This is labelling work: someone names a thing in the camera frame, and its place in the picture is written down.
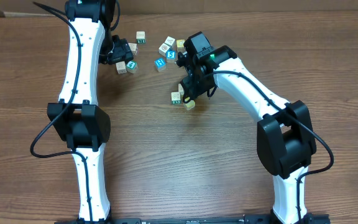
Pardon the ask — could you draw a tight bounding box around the white block red drawing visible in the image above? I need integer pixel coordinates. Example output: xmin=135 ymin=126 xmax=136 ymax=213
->
xmin=171 ymin=92 xmax=181 ymax=105

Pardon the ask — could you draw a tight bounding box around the white-top green-sided block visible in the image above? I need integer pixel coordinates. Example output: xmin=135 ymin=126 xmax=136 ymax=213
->
xmin=184 ymin=100 xmax=195 ymax=110

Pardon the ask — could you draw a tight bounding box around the yellow-framed blue picture block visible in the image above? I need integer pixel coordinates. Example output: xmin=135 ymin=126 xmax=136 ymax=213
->
xmin=178 ymin=83 xmax=184 ymax=96

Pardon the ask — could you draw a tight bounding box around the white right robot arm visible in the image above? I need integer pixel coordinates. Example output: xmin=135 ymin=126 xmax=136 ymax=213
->
xmin=177 ymin=32 xmax=316 ymax=223

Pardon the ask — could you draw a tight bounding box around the leaf picture wooden block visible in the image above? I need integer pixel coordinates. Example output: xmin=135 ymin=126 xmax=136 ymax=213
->
xmin=129 ymin=43 xmax=138 ymax=55

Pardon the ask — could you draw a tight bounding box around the butterfly picture wooden block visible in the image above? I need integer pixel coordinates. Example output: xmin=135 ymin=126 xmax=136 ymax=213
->
xmin=116 ymin=61 xmax=127 ymax=74

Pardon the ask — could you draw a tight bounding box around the green number 4 block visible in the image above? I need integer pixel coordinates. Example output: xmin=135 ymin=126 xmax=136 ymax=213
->
xmin=126 ymin=60 xmax=138 ymax=73

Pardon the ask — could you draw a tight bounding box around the green letter R block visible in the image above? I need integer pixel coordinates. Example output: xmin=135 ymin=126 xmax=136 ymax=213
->
xmin=136 ymin=31 xmax=146 ymax=44

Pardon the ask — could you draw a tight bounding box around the yellow-top wooden block rear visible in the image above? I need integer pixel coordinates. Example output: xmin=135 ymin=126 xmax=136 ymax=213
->
xmin=176 ymin=39 xmax=186 ymax=52

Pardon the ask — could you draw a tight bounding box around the blue number 5 block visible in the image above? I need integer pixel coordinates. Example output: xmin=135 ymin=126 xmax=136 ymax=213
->
xmin=166 ymin=50 xmax=177 ymax=63

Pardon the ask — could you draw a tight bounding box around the white-top wooden block rear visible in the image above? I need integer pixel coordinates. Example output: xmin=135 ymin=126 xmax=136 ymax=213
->
xmin=164 ymin=36 xmax=176 ymax=49

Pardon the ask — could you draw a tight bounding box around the plain wooden picture block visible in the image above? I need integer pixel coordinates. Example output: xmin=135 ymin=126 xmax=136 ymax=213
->
xmin=158 ymin=43 xmax=170 ymax=57

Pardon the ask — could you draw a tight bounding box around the blue-top wooden block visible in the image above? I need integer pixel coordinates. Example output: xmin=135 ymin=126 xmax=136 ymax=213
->
xmin=154 ymin=58 xmax=167 ymax=72

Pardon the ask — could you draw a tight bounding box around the cardboard back panel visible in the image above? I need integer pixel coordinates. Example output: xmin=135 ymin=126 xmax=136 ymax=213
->
xmin=0 ymin=0 xmax=358 ymax=17

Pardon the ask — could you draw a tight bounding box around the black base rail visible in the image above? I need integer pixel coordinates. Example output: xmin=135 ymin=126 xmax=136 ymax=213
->
xmin=55 ymin=213 xmax=331 ymax=224

